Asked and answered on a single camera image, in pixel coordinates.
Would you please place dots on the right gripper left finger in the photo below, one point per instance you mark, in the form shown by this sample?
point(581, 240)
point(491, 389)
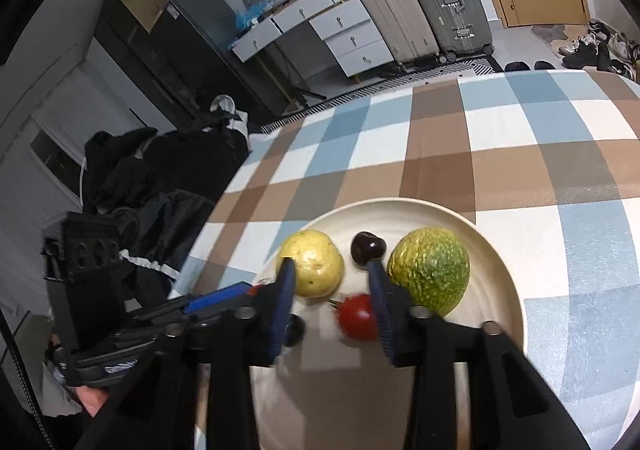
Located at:
point(155, 405)

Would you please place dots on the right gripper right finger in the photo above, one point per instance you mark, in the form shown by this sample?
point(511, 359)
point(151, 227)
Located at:
point(511, 406)

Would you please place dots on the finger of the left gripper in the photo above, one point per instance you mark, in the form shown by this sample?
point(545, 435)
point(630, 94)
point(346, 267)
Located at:
point(142, 331)
point(221, 296)

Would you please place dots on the red tomato with stem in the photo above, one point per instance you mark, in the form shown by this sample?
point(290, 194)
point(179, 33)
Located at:
point(355, 317)

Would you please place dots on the person left hand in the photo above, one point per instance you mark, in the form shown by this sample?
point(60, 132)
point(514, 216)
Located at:
point(93, 399)

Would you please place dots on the yellow guava fruit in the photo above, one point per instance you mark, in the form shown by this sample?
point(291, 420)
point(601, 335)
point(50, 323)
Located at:
point(319, 265)

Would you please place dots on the black clothes pile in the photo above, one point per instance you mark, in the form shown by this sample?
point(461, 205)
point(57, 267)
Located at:
point(160, 189)

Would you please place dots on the beige round plate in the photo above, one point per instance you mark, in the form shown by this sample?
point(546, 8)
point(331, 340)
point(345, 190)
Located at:
point(331, 392)

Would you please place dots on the green yellow bumpy fruit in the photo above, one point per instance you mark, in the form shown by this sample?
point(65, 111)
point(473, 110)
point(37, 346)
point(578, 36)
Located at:
point(433, 265)

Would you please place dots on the dark cherry front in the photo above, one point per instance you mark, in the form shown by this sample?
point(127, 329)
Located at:
point(367, 246)

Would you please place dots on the black cabinet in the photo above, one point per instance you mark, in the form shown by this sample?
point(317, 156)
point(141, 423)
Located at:
point(168, 61)

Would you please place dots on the checkered tablecloth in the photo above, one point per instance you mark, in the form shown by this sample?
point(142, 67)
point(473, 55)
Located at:
point(546, 163)

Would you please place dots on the white drawer desk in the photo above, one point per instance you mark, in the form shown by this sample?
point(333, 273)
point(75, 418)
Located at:
point(345, 26)

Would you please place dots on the beige suitcase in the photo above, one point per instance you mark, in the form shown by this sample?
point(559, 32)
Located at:
point(404, 27)

